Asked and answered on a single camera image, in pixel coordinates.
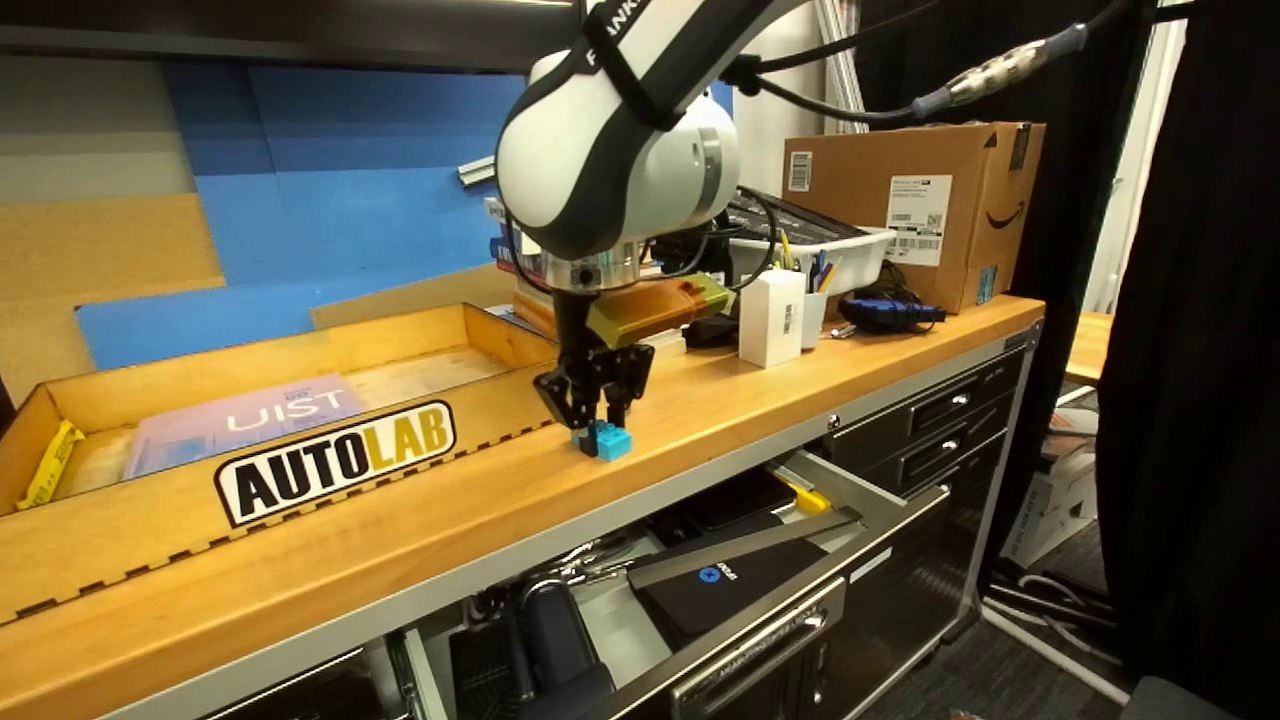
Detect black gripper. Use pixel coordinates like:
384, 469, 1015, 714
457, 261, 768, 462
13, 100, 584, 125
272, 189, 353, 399
531, 283, 656, 433

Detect blue lego brick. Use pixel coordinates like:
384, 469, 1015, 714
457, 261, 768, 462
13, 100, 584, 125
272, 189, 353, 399
584, 415, 634, 469

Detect open steel cabinet drawer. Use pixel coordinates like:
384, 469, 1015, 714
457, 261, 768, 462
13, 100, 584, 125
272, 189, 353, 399
384, 445, 957, 720

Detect brown wooden block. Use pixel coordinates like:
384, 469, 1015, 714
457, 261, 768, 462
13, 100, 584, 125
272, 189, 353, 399
584, 271, 738, 350

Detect small white box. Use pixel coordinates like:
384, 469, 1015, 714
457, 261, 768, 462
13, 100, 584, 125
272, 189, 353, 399
736, 265, 813, 370

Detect black box with blue logo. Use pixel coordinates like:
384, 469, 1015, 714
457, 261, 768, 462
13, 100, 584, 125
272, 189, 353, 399
623, 530, 835, 652

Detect small yellow item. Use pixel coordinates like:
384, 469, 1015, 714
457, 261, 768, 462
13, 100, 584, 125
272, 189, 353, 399
783, 481, 835, 520

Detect white plastic bin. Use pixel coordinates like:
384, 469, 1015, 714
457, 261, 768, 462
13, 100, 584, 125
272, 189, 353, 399
723, 196, 899, 297

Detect black cylindrical object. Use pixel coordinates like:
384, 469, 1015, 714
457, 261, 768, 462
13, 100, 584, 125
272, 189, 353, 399
512, 576, 619, 720

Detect blue and black device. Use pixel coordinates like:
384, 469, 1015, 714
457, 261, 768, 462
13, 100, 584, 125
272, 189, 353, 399
835, 283, 950, 337

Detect purple UIST booklet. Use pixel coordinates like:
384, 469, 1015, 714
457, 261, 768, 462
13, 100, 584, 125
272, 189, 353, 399
122, 370, 371, 481

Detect brown cardboard shipping box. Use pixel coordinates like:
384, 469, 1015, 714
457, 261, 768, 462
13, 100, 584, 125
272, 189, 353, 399
778, 119, 1050, 314

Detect white floor equipment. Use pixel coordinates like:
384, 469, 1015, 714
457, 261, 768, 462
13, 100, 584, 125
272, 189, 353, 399
1001, 391, 1110, 576

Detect wooden tray with AUTOLAB sticker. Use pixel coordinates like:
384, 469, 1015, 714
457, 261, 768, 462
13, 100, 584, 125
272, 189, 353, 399
0, 292, 581, 633

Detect yellow object in wooden tray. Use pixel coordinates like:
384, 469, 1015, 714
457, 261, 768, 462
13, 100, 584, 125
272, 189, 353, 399
14, 415, 88, 510

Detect black curtain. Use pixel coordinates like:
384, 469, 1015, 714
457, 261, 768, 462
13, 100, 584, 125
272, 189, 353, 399
850, 0, 1280, 720

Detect black arm cable grey connector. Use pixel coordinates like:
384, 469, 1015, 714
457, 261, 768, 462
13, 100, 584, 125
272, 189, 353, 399
723, 0, 1162, 133

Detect white metal post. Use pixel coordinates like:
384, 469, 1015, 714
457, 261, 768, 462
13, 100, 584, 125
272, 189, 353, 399
1075, 3, 1192, 320

